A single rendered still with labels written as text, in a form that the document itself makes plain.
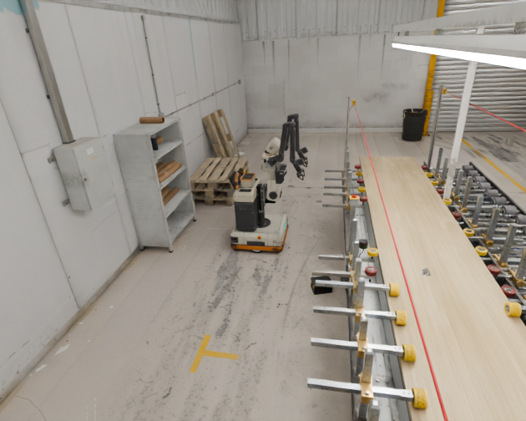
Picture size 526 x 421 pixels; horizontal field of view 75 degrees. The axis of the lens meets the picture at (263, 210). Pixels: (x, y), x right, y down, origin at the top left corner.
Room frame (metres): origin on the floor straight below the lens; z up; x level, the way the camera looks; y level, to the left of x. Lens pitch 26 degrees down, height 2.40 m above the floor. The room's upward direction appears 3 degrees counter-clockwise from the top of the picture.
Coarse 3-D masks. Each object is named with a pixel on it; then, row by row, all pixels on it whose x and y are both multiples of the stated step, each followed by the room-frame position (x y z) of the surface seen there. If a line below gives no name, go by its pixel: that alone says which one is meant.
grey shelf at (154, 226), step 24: (168, 120) 4.50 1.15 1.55; (120, 144) 3.87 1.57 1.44; (144, 144) 3.81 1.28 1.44; (168, 144) 4.47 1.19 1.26; (144, 168) 3.82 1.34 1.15; (144, 192) 3.84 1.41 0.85; (144, 216) 3.85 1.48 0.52; (168, 216) 4.58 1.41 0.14; (192, 216) 4.57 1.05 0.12; (144, 240) 3.87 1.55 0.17; (168, 240) 3.80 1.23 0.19
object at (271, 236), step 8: (272, 216) 4.10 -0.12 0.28; (280, 216) 4.09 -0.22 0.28; (264, 224) 3.93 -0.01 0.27; (272, 224) 3.89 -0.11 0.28; (280, 224) 3.88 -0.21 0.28; (232, 232) 3.75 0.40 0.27; (240, 232) 3.73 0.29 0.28; (248, 232) 3.72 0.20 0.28; (256, 232) 3.70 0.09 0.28; (264, 232) 3.69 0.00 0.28; (272, 232) 3.68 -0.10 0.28; (280, 232) 3.67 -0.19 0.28; (232, 240) 3.72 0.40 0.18; (240, 240) 3.69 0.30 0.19; (248, 240) 3.67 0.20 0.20; (256, 240) 3.65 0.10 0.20; (264, 240) 3.63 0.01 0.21; (272, 240) 3.61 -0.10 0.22; (280, 240) 3.59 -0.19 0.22; (232, 248) 3.72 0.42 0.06; (240, 248) 3.69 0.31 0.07; (248, 248) 3.67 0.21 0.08; (256, 248) 3.64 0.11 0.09; (264, 248) 3.63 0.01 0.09; (272, 248) 3.60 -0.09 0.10; (280, 248) 3.59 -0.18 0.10
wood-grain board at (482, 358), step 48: (384, 192) 3.31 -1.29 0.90; (432, 192) 3.24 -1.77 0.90; (384, 240) 2.37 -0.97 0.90; (432, 240) 2.33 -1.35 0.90; (432, 288) 1.75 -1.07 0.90; (480, 288) 1.73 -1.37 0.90; (432, 336) 1.37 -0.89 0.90; (480, 336) 1.35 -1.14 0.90; (432, 384) 1.08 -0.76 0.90; (480, 384) 1.06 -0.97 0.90
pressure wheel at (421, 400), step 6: (414, 390) 1.00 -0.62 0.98; (420, 390) 1.00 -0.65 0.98; (426, 390) 1.00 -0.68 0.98; (414, 396) 0.98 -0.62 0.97; (420, 396) 0.97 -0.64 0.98; (426, 396) 0.97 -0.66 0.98; (414, 402) 0.96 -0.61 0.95; (420, 402) 0.95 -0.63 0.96; (426, 402) 0.95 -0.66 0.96; (426, 408) 0.95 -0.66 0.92
